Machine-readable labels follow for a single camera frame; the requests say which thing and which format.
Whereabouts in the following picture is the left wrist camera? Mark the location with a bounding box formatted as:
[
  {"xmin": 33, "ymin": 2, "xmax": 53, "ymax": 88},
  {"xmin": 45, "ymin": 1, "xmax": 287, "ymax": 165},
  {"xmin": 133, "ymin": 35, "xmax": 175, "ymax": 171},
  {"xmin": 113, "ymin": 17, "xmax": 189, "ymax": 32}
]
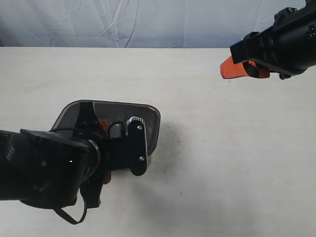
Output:
[{"xmin": 107, "ymin": 117, "xmax": 148, "ymax": 176}]

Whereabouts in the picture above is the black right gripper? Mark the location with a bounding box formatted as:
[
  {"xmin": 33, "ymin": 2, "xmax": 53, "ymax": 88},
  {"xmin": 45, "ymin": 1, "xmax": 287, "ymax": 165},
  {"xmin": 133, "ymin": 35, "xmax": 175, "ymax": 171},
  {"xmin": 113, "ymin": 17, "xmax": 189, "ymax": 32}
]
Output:
[{"xmin": 220, "ymin": 23, "xmax": 309, "ymax": 79}]

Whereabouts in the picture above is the blue-grey backdrop cloth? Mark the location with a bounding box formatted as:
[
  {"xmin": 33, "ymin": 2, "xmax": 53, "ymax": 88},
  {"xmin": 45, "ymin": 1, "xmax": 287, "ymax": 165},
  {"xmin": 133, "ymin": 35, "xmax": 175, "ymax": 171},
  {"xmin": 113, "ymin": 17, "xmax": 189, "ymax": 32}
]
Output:
[{"xmin": 0, "ymin": 0, "xmax": 305, "ymax": 48}]

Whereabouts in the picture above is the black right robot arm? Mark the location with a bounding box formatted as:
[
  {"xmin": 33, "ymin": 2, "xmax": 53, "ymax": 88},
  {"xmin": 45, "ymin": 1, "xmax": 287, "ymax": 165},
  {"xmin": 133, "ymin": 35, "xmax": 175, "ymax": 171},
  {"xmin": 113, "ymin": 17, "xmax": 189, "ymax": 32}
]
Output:
[{"xmin": 220, "ymin": 0, "xmax": 316, "ymax": 80}]

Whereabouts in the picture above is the dark transparent box lid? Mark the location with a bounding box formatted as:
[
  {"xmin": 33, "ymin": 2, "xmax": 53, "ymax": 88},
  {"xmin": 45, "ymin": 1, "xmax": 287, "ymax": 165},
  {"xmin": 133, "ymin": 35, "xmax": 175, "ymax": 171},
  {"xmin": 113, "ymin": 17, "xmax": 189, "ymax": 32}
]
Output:
[{"xmin": 52, "ymin": 100, "xmax": 160, "ymax": 156}]

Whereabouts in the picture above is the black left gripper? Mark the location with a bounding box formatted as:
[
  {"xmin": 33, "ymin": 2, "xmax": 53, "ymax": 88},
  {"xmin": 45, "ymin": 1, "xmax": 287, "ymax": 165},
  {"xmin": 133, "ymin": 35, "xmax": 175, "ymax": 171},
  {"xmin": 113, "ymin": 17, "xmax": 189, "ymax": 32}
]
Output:
[{"xmin": 73, "ymin": 101, "xmax": 134, "ymax": 208}]

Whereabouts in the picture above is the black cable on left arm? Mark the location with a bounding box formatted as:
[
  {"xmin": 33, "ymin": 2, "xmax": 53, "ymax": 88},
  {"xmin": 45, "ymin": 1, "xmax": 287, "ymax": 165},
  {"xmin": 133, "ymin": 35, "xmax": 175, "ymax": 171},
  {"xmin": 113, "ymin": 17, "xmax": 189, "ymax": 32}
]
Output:
[{"xmin": 49, "ymin": 120, "xmax": 124, "ymax": 225}]

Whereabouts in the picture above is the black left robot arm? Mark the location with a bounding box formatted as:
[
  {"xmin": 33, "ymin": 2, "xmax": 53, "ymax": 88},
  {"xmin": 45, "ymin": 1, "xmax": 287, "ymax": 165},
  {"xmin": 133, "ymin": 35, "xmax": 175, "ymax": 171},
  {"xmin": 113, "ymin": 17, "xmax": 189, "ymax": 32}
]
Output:
[{"xmin": 0, "ymin": 100, "xmax": 146, "ymax": 210}]

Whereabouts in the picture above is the stainless steel lunch box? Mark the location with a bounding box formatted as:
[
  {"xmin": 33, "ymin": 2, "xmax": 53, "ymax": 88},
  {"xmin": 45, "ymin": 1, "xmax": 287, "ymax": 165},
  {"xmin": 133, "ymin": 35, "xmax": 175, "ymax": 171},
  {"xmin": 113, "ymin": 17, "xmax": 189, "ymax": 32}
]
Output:
[{"xmin": 147, "ymin": 147, "xmax": 155, "ymax": 167}]

